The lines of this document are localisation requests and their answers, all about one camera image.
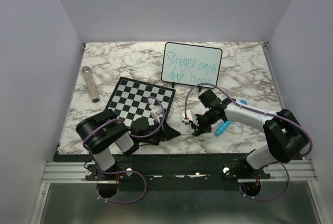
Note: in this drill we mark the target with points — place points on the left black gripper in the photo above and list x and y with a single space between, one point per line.
166 132

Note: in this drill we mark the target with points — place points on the aluminium frame rail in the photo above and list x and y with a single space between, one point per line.
67 172

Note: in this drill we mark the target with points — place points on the black and white chessboard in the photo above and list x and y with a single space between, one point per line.
131 99

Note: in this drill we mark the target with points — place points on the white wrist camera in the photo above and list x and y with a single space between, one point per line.
155 112
187 117

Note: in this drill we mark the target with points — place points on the glittery silver tube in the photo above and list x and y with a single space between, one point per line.
91 86

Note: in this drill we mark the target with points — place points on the wire whiteboard stand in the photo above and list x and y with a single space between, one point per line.
174 83

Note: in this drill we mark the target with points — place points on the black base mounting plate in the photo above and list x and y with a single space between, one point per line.
171 172

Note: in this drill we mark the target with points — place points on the black framed whiteboard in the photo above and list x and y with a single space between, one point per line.
190 65

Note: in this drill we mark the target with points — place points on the white green marker pen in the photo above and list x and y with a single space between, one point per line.
187 133

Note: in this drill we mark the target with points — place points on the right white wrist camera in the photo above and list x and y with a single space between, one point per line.
187 117

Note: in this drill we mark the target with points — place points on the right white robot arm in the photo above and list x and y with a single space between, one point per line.
285 138

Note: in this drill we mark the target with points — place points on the blue cylindrical tube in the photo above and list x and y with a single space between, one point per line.
222 128

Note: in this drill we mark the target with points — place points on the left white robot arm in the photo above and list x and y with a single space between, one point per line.
101 130

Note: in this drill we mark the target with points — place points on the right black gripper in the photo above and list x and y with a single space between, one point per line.
200 130

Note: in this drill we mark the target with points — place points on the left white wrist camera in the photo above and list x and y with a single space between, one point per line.
155 112

